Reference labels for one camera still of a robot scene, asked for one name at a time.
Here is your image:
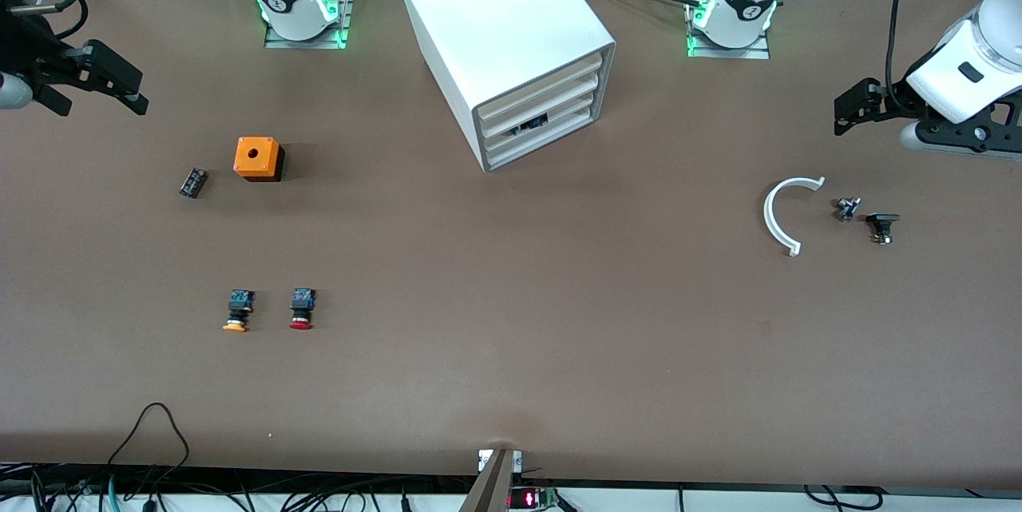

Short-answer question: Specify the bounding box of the white drawer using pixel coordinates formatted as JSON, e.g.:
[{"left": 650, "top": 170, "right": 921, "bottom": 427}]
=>
[
  {"left": 483, "top": 92, "right": 598, "bottom": 153},
  {"left": 485, "top": 106, "right": 596, "bottom": 169},
  {"left": 477, "top": 53, "right": 603, "bottom": 121},
  {"left": 481, "top": 73, "right": 601, "bottom": 138}
]

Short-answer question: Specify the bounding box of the yellow push button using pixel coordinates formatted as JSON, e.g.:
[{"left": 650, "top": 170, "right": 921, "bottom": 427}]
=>
[{"left": 222, "top": 289, "right": 256, "bottom": 333}]

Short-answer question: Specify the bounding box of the red push button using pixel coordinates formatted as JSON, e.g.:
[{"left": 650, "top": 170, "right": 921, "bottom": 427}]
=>
[{"left": 288, "top": 288, "right": 317, "bottom": 331}]

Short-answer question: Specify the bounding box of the white drawer cabinet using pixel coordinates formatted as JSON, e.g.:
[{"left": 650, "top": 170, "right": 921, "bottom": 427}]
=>
[{"left": 394, "top": 0, "right": 616, "bottom": 173}]

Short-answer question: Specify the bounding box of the small black part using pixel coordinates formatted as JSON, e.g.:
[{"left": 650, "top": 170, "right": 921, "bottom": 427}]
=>
[{"left": 866, "top": 212, "right": 901, "bottom": 246}]

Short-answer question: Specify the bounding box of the white curved plastic arc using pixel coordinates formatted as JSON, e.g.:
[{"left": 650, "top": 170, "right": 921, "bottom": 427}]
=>
[{"left": 763, "top": 176, "right": 826, "bottom": 257}]

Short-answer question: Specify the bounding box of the orange box with hole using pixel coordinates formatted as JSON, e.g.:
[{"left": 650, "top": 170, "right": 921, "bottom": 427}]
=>
[{"left": 233, "top": 137, "right": 286, "bottom": 183}]

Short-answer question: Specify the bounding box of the small red-lit device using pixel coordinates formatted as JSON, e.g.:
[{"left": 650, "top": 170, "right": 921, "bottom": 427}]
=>
[{"left": 509, "top": 486, "right": 560, "bottom": 511}]

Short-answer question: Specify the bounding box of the black left camera bracket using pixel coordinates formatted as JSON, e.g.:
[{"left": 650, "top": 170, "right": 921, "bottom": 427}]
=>
[{"left": 917, "top": 89, "right": 1022, "bottom": 155}]

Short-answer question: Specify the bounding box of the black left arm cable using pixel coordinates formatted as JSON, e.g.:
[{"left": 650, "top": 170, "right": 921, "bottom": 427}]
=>
[{"left": 885, "top": 0, "right": 921, "bottom": 115}]

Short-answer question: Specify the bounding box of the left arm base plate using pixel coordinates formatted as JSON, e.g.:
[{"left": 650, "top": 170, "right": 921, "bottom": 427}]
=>
[{"left": 684, "top": 0, "right": 772, "bottom": 61}]

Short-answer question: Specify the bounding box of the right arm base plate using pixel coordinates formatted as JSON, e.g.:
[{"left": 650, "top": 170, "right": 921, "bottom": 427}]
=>
[{"left": 263, "top": 0, "right": 356, "bottom": 50}]

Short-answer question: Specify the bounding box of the thin black cable loop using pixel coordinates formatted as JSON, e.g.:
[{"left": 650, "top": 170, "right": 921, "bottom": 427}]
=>
[{"left": 108, "top": 403, "right": 191, "bottom": 469}]

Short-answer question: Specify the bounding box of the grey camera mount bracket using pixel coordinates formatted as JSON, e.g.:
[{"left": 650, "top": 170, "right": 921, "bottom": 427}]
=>
[{"left": 459, "top": 448, "right": 524, "bottom": 512}]

